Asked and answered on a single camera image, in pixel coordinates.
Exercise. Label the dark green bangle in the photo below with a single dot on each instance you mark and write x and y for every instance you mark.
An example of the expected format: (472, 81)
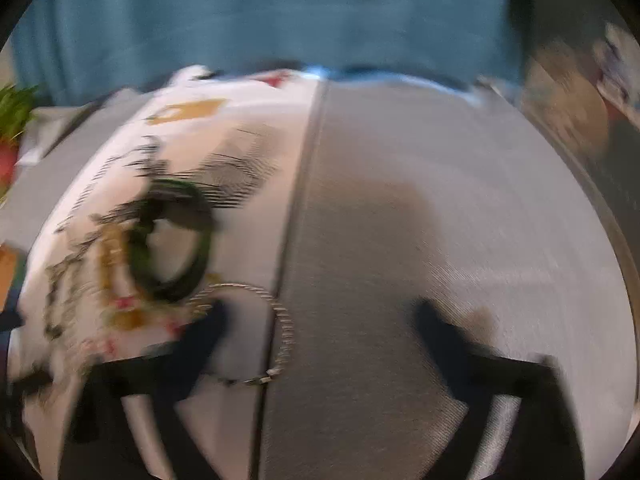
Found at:
(202, 242)

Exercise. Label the pink object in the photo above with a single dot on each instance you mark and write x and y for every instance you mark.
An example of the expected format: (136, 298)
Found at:
(7, 167)

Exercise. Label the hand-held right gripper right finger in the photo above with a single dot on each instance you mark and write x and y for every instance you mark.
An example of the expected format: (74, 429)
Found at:
(441, 342)

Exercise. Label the teal curtain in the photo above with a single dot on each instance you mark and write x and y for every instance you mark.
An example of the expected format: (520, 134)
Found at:
(260, 15)

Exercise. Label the white deer print cloth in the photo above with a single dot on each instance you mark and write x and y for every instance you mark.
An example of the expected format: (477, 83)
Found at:
(235, 230)

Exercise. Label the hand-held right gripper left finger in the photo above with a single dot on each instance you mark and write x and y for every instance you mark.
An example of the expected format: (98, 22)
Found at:
(200, 342)

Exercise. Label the green plant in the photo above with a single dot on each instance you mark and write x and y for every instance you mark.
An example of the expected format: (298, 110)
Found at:
(15, 110)

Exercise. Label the gold jewelry piece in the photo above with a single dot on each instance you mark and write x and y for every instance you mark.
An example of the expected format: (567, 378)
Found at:
(112, 265)

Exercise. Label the white printed card package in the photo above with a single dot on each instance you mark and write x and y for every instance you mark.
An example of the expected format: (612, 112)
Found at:
(620, 67)

